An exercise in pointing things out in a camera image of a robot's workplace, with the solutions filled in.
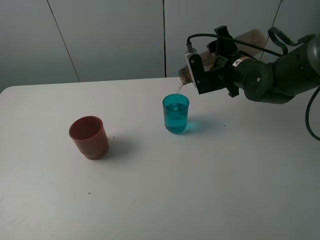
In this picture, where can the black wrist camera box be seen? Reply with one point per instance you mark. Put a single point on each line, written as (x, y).
(200, 77)

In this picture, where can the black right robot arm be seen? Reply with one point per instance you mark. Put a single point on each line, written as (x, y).
(296, 71)

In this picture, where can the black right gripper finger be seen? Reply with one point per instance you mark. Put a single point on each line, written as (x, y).
(233, 90)
(221, 47)

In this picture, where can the teal translucent plastic cup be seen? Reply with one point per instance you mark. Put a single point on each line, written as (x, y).
(175, 111)

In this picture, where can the smoky translucent plastic bottle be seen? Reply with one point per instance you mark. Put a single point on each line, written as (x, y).
(254, 37)

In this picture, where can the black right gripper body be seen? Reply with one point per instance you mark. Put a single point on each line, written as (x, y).
(234, 70)

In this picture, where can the red plastic cup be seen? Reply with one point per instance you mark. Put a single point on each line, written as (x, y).
(89, 136)

